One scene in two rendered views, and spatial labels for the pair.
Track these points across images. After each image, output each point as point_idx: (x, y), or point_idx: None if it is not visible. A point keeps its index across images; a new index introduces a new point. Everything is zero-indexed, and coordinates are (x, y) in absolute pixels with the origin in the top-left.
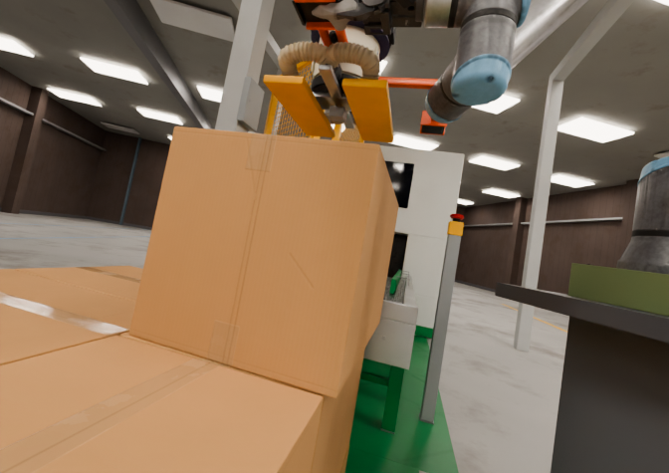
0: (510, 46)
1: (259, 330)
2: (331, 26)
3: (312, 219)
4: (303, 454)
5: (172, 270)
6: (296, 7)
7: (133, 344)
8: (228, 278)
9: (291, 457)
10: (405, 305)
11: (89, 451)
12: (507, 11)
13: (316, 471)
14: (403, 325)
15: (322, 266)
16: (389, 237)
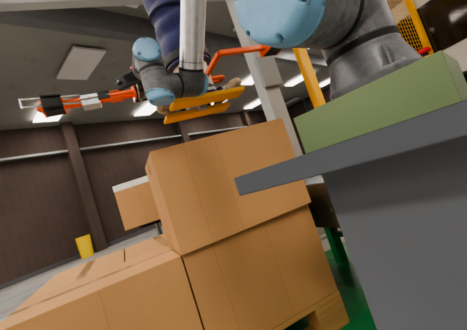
0: (149, 80)
1: (170, 234)
2: None
3: (158, 188)
4: (163, 275)
5: (161, 219)
6: (139, 101)
7: (164, 247)
8: (163, 217)
9: (144, 274)
10: None
11: (115, 274)
12: (140, 69)
13: (203, 287)
14: None
15: (164, 205)
16: (262, 151)
